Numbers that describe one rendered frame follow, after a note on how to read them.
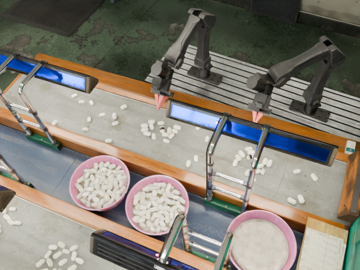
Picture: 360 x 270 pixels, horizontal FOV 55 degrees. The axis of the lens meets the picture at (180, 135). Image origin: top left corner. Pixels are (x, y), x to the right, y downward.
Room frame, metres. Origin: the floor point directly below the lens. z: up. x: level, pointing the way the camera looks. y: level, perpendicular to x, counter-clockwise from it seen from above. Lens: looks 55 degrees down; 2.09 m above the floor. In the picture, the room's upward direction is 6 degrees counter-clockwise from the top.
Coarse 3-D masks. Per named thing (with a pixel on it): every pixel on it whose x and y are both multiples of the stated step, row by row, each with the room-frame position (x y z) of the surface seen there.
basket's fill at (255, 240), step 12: (240, 228) 0.46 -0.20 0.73; (252, 228) 0.46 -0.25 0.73; (264, 228) 0.45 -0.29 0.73; (276, 228) 0.44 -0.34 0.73; (240, 240) 0.41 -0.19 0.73; (252, 240) 0.41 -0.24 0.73; (264, 240) 0.40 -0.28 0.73; (276, 240) 0.40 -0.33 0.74; (240, 252) 0.37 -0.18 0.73; (252, 252) 0.36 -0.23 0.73; (264, 252) 0.36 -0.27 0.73; (276, 252) 0.35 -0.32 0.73; (288, 252) 0.35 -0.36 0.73; (240, 264) 0.32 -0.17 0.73; (252, 264) 0.32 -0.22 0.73; (264, 264) 0.31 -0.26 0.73; (276, 264) 0.31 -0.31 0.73
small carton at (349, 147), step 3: (348, 141) 0.78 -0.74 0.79; (351, 141) 0.77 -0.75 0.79; (348, 144) 0.76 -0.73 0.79; (351, 144) 0.76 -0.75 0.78; (354, 144) 0.76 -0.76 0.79; (348, 147) 0.75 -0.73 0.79; (351, 147) 0.74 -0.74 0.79; (354, 147) 0.74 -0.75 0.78; (345, 150) 0.74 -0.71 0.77; (348, 150) 0.73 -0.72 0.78; (351, 150) 0.73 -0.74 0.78; (354, 150) 0.73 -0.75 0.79; (348, 153) 0.72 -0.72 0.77; (351, 153) 0.72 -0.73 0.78
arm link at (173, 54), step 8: (192, 8) 1.39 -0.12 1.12; (192, 16) 1.34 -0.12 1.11; (200, 16) 1.32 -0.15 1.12; (208, 16) 1.34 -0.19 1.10; (192, 24) 1.31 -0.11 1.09; (200, 24) 1.32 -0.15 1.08; (208, 24) 1.34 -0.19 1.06; (184, 32) 1.29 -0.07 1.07; (192, 32) 1.29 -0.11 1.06; (176, 40) 1.27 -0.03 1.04; (184, 40) 1.26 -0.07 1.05; (176, 48) 1.23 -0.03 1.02; (184, 48) 1.24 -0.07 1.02; (168, 56) 1.22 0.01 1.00; (176, 56) 1.20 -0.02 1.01; (184, 56) 1.23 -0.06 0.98
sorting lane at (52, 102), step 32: (32, 96) 1.31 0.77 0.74; (64, 96) 1.28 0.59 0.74; (96, 96) 1.25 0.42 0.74; (64, 128) 1.07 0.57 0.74; (96, 128) 1.04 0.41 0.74; (128, 128) 1.02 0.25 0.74; (192, 128) 0.98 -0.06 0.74; (160, 160) 0.82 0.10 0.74; (192, 160) 0.80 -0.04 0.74; (224, 160) 0.78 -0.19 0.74; (288, 160) 0.74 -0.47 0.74; (256, 192) 0.60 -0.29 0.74; (288, 192) 0.59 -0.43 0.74; (320, 192) 0.57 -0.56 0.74
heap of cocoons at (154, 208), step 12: (144, 192) 0.66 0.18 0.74; (156, 192) 0.66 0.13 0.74; (168, 192) 0.65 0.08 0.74; (132, 204) 0.62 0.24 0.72; (144, 204) 0.61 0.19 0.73; (156, 204) 0.60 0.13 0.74; (168, 204) 0.60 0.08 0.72; (180, 204) 0.59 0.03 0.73; (144, 216) 0.56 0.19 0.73; (156, 216) 0.55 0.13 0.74; (168, 216) 0.54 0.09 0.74; (144, 228) 0.50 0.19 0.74; (156, 228) 0.50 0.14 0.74; (168, 228) 0.49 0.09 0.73
